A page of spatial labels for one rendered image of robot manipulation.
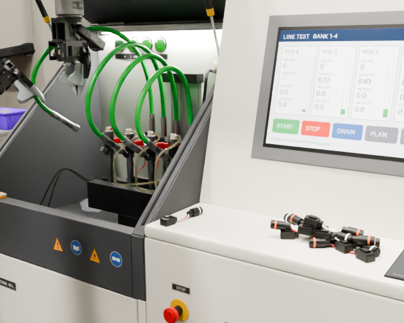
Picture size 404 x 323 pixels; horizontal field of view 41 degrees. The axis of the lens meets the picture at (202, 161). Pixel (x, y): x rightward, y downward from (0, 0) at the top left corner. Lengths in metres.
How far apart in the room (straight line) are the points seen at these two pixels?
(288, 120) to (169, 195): 0.33
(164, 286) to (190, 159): 0.32
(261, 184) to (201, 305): 0.32
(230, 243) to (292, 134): 0.32
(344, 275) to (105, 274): 0.61
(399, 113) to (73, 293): 0.91
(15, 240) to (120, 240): 0.41
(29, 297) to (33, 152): 0.48
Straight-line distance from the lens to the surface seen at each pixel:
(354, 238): 1.10
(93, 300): 1.44
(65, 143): 1.93
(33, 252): 1.56
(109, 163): 1.63
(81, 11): 1.53
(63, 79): 1.55
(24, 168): 1.83
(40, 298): 1.61
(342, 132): 1.24
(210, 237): 1.15
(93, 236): 1.36
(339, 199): 1.23
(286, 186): 1.28
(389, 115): 1.21
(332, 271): 1.02
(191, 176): 1.36
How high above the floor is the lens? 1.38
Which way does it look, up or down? 12 degrees down
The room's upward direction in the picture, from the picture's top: straight up
